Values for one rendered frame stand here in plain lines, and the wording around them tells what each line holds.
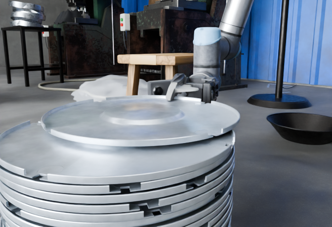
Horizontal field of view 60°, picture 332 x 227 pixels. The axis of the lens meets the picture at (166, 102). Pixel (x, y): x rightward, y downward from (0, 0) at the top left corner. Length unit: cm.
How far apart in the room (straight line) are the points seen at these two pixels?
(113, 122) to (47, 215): 16
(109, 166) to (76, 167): 3
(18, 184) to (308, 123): 124
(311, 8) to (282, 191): 237
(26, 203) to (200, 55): 61
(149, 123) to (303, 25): 271
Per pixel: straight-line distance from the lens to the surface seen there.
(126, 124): 39
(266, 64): 318
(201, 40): 80
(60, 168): 29
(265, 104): 184
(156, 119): 39
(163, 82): 68
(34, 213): 31
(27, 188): 29
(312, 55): 294
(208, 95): 62
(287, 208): 74
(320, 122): 139
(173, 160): 29
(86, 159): 30
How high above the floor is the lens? 35
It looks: 11 degrees down
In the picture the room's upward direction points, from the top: straight up
